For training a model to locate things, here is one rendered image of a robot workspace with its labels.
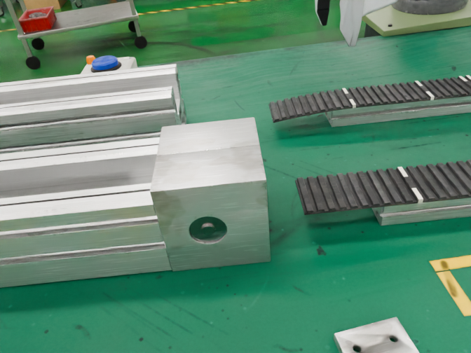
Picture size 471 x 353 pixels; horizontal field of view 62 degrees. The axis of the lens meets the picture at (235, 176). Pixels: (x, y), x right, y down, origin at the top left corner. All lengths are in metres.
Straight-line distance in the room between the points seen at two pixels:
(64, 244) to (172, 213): 0.10
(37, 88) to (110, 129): 0.13
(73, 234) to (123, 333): 0.09
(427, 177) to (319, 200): 0.11
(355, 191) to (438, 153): 0.16
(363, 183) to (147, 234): 0.21
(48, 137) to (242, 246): 0.29
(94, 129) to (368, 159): 0.33
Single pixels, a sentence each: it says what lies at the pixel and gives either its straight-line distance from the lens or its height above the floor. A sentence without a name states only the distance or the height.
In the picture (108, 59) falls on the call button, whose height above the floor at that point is 0.85.
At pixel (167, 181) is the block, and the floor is 0.87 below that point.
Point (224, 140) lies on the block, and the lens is 0.35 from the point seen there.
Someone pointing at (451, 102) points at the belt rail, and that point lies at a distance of 0.60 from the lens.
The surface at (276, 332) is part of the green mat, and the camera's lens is 0.33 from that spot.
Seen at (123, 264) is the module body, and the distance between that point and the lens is 0.37.
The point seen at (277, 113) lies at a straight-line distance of 0.54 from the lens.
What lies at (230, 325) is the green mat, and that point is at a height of 0.78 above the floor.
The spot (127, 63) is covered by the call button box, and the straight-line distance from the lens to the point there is 0.67.
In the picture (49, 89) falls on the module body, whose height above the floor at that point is 0.86.
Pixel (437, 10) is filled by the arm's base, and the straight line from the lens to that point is 0.97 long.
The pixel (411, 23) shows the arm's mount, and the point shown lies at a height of 0.79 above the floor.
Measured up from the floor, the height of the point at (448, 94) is 0.81.
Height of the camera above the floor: 1.06
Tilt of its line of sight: 37 degrees down
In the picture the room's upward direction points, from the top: 6 degrees counter-clockwise
